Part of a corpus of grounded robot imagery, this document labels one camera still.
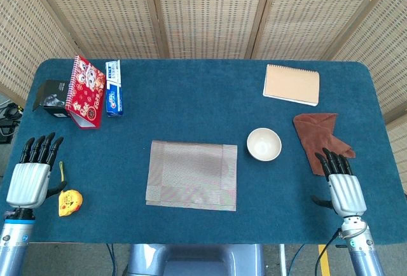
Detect yellow tape measure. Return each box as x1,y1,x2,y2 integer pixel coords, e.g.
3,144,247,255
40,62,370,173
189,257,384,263
58,161,83,217

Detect brown cloth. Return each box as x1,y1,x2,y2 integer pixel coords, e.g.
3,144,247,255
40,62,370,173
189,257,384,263
293,113,356,177

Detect gray woven placemat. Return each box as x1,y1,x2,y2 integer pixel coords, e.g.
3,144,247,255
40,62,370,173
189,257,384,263
145,140,238,212

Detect blue toothpaste box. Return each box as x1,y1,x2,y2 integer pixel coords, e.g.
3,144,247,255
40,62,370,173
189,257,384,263
105,59,125,118

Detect black cardboard box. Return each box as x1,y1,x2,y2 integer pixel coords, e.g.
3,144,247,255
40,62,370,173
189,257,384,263
32,79,71,119

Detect black floor equipment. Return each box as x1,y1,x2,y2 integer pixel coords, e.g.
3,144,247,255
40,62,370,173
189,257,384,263
0,102,25,145

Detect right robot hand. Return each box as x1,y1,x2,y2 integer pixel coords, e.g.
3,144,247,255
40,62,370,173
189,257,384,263
310,148,368,217

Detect white table leg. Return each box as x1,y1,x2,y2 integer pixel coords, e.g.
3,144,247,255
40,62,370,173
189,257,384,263
279,243,287,276

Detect tan spiral notebook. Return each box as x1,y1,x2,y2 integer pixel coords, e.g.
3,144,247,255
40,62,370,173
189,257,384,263
262,64,321,107

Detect woven bamboo folding screen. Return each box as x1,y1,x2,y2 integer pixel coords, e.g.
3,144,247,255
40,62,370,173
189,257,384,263
0,0,407,194

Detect blue cable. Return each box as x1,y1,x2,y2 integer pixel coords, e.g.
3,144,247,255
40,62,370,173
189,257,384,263
106,243,116,276
287,244,306,276

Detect blue-gray robot base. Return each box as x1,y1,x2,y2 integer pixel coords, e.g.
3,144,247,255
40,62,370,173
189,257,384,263
127,243,265,276

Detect red desk calendar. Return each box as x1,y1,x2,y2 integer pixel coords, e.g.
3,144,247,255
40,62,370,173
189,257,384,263
64,55,107,130

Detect cream white bowl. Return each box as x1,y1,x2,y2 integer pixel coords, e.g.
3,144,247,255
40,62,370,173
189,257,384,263
246,127,282,162

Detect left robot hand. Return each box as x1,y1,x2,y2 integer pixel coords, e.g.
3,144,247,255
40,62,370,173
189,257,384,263
5,132,68,209

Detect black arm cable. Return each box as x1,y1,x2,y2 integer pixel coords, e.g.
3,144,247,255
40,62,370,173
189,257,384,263
314,228,341,276

